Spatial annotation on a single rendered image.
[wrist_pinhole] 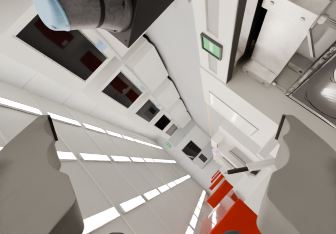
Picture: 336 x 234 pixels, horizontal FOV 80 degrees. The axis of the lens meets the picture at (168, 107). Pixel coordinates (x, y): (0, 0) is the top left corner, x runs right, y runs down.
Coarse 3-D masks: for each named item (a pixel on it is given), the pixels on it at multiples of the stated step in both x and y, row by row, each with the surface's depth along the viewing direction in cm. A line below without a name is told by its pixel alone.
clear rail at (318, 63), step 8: (328, 48) 31; (320, 56) 33; (328, 56) 31; (312, 64) 36; (320, 64) 34; (304, 72) 39; (312, 72) 37; (296, 80) 42; (304, 80) 40; (288, 88) 47; (296, 88) 44
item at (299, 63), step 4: (296, 56) 47; (300, 56) 47; (292, 60) 47; (296, 60) 47; (300, 60) 47; (304, 60) 47; (308, 60) 47; (288, 64) 48; (292, 64) 47; (296, 64) 47; (300, 64) 47; (304, 64) 47; (308, 64) 46; (292, 68) 48; (296, 68) 47; (300, 68) 47; (304, 68) 46; (320, 68) 46; (300, 72) 47; (316, 72) 46
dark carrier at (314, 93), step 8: (328, 64) 33; (320, 72) 36; (328, 72) 34; (312, 80) 39; (320, 80) 37; (328, 80) 36; (304, 88) 42; (312, 88) 41; (320, 88) 39; (328, 88) 37; (296, 96) 47; (304, 96) 45; (312, 96) 43; (320, 96) 41; (328, 96) 39; (304, 104) 47; (312, 104) 45; (320, 104) 43; (328, 104) 41; (320, 112) 45; (328, 112) 43; (328, 120) 45
